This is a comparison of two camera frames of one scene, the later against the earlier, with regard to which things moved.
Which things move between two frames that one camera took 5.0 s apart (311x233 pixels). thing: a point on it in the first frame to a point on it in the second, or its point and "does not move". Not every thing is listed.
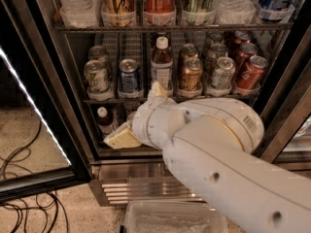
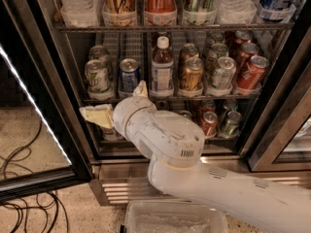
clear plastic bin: [173, 216] does not move
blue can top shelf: [273, 1] does not move
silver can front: [223, 77] does not move
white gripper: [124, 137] to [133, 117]
